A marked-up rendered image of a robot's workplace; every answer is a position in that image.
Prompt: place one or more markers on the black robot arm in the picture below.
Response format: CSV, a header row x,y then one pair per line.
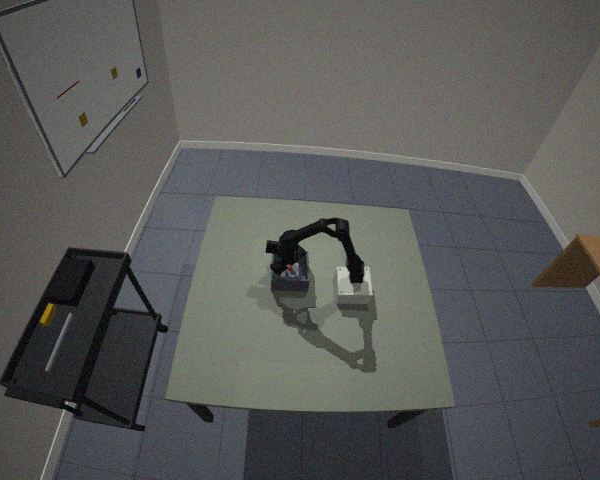
x,y
288,243

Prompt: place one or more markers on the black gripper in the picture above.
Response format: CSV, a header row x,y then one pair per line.
x,y
280,266

